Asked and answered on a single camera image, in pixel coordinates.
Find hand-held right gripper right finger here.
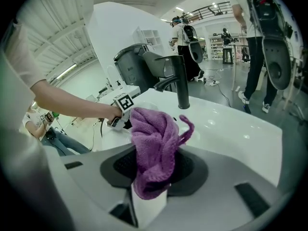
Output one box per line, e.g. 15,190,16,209
167,145,291,231

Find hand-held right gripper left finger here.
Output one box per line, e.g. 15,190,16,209
45,144,140,228

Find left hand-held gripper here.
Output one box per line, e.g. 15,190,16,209
106,92,135,131

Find purple cloth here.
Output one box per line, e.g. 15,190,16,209
129,106,195,200

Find person's left forearm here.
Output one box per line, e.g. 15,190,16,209
30,79,108,120

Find person's left hand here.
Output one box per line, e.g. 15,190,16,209
102,105,123,123

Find dark gray bin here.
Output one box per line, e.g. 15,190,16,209
113,43,158,94

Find gray chair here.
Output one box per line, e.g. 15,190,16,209
141,50,180,93

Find black faucet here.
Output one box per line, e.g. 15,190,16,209
153,54,192,110

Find white shelf unit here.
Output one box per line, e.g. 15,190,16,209
131,26,167,57

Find ceiling light tube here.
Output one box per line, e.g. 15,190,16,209
49,64,79,84

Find person's beige shirt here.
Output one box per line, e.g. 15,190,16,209
0,18,73,231

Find black metal railing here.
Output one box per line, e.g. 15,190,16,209
191,0,234,22

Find black floor cable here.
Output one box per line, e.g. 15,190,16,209
217,82,252,115

